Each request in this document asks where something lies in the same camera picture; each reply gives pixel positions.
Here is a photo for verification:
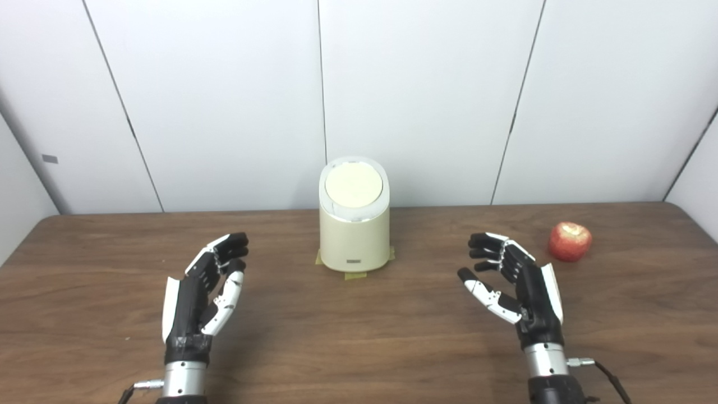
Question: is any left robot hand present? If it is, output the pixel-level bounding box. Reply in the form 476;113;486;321
162;232;250;365

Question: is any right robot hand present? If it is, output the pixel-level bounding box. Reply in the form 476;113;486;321
457;232;566;350

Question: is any red apple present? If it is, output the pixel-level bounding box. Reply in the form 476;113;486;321
548;222;593;263

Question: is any cream-colored bin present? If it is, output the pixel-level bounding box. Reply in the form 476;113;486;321
319;156;391;273

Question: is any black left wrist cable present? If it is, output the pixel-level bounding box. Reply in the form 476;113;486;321
118;379;166;404

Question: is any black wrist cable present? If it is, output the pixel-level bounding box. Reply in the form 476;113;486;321
567;357;632;404
118;379;166;404

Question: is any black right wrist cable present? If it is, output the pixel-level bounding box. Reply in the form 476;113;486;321
567;357;632;404

